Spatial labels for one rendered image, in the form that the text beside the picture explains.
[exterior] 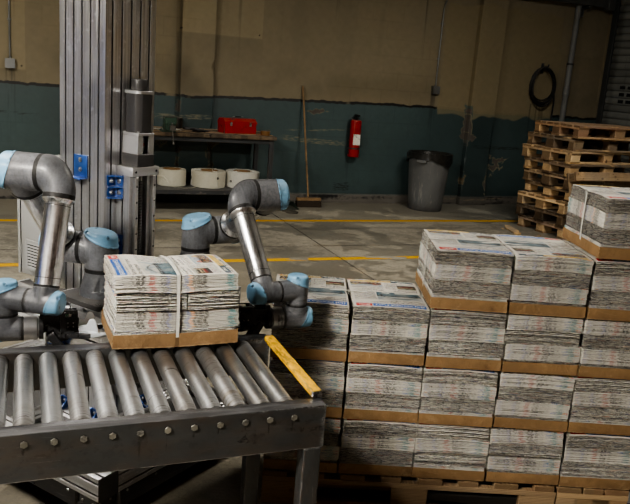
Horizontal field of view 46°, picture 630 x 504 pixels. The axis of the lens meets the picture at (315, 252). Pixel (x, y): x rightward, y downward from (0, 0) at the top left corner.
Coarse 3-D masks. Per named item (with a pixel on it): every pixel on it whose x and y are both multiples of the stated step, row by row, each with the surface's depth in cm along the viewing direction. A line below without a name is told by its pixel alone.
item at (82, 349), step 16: (240, 336) 239; (256, 336) 240; (0, 352) 212; (16, 352) 213; (32, 352) 214; (64, 352) 217; (80, 352) 218; (128, 352) 224; (192, 352) 231; (256, 352) 239; (224, 368) 236; (64, 384) 219; (112, 384) 224
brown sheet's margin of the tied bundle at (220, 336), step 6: (222, 330) 228; (228, 330) 229; (234, 330) 230; (192, 336) 225; (198, 336) 226; (204, 336) 226; (210, 336) 227; (216, 336) 228; (222, 336) 228; (228, 336) 229; (234, 336) 230; (192, 342) 225; (198, 342) 226; (204, 342) 227; (210, 342) 227; (216, 342) 228; (222, 342) 229; (228, 342) 230; (234, 342) 230
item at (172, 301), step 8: (168, 256) 245; (160, 264) 233; (168, 264) 234; (176, 264) 234; (168, 272) 222; (184, 272) 223; (176, 280) 220; (184, 280) 220; (176, 288) 220; (184, 288) 221; (168, 296) 220; (176, 296) 221; (184, 296) 222; (168, 304) 220; (176, 304) 221; (184, 304) 222; (168, 312) 221; (176, 312) 222; (184, 312) 223; (168, 320) 222; (184, 320) 223; (168, 328) 222; (184, 328) 224
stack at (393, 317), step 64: (320, 320) 273; (384, 320) 274; (448, 320) 274; (512, 320) 275; (576, 320) 276; (320, 384) 278; (384, 384) 279; (448, 384) 279; (512, 384) 281; (384, 448) 286; (448, 448) 286; (512, 448) 287
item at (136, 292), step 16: (112, 256) 236; (128, 256) 238; (144, 256) 242; (112, 272) 218; (128, 272) 217; (144, 272) 219; (160, 272) 221; (112, 288) 222; (128, 288) 215; (144, 288) 216; (160, 288) 218; (112, 304) 220; (128, 304) 216; (144, 304) 218; (160, 304) 219; (112, 320) 222; (128, 320) 217; (144, 320) 219; (160, 320) 221
